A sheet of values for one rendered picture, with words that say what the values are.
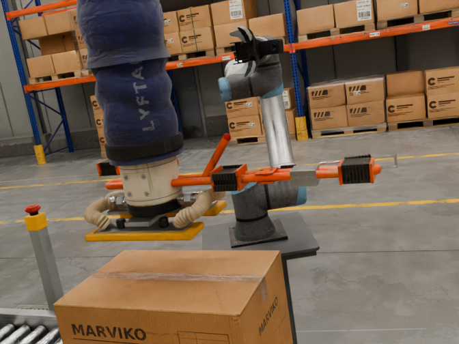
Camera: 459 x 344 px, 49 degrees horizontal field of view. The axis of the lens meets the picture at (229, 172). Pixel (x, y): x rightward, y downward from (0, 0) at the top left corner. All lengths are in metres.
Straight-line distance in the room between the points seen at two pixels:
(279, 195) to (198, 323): 0.98
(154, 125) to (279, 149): 0.99
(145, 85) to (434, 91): 7.34
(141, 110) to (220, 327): 0.61
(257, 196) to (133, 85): 1.01
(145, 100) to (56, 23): 8.99
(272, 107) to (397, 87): 6.69
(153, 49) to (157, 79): 0.08
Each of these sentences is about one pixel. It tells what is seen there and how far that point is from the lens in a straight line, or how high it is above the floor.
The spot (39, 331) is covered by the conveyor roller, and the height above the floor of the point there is 0.54.
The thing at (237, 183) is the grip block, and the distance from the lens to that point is 1.36.
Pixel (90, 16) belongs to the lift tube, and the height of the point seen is 1.73.
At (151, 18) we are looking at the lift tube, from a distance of 1.40.
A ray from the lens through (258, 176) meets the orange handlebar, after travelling 1.35.
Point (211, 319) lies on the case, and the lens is 1.36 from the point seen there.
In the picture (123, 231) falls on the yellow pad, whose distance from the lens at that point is 1.46.
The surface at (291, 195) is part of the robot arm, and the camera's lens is 2.22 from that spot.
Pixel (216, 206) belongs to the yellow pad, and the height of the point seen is 1.14.
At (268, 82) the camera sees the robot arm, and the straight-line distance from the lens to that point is 1.83.
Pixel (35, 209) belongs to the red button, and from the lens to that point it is 2.47.
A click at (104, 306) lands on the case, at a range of 1.52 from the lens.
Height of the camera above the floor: 1.58
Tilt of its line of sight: 13 degrees down
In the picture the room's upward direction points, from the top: 9 degrees counter-clockwise
